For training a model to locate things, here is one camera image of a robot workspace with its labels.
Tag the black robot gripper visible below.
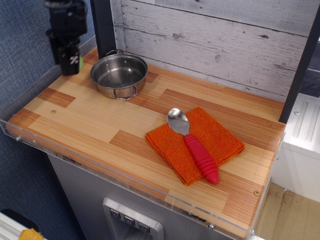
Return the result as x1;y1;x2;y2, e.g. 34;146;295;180
45;4;88;76

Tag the green plastic pear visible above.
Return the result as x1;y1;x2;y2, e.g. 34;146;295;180
78;54;84;71

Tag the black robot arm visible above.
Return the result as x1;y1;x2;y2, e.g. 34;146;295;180
44;0;87;76

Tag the stainless steel pot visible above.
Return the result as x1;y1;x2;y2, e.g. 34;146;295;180
90;50;148;101

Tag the clear acrylic table guard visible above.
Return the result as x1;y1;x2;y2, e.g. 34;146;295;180
0;30;290;240

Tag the grey toy fridge cabinet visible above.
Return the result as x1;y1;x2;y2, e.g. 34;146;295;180
48;155;231;240

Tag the silver dispenser button panel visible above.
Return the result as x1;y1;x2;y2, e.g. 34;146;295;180
102;197;165;240

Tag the orange folded cloth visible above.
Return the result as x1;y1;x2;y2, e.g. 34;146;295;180
145;107;245;185

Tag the yellow black object corner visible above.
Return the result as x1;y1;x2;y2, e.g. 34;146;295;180
18;228;45;240

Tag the white toy sink unit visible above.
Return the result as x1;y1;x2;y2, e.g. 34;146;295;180
271;93;320;202

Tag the black left frame post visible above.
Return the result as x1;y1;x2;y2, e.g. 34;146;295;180
90;0;116;59

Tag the black frame post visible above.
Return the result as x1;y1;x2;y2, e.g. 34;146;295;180
90;0;116;59
278;7;320;124

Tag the red handled metal spoon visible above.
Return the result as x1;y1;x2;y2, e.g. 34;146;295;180
167;108;220;184

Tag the black right frame post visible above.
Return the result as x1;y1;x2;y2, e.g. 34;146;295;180
278;7;320;124

